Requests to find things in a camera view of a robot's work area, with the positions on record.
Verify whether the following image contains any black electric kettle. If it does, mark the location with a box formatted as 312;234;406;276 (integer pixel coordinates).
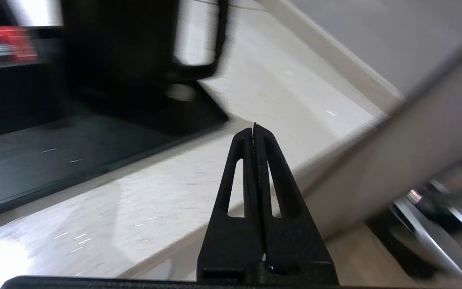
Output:
61;0;230;121

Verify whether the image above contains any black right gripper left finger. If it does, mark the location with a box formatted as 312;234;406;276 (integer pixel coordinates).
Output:
197;128;264;283

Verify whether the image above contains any black rectangular tray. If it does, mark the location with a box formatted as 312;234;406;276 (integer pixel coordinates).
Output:
0;60;230;222

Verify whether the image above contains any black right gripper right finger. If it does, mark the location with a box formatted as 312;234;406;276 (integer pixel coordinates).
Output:
253;122;340;286

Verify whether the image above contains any black silver robot base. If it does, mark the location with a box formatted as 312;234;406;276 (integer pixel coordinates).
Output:
367;155;462;281

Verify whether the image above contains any red sachet packet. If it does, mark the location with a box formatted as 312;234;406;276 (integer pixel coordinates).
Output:
0;23;39;67

